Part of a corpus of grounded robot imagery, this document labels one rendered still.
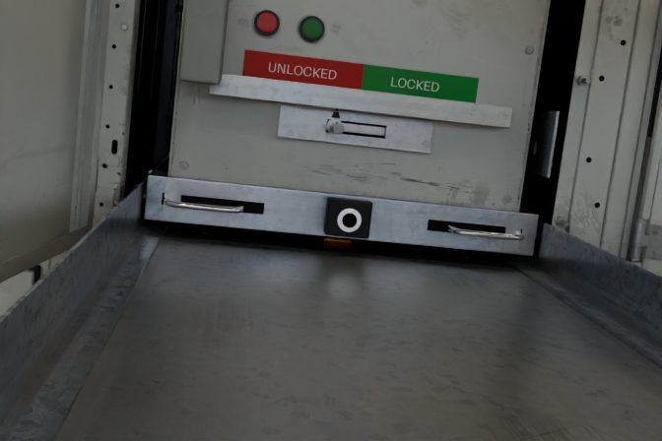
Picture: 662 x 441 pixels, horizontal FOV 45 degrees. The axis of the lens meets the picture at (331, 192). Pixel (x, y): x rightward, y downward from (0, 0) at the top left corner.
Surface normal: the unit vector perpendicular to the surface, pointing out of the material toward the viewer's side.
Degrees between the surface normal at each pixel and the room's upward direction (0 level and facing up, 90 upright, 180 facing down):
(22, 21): 90
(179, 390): 0
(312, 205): 90
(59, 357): 0
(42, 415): 0
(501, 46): 90
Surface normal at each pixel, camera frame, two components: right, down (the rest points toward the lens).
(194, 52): 0.11, 0.14
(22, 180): 0.99, 0.12
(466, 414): 0.11, -0.99
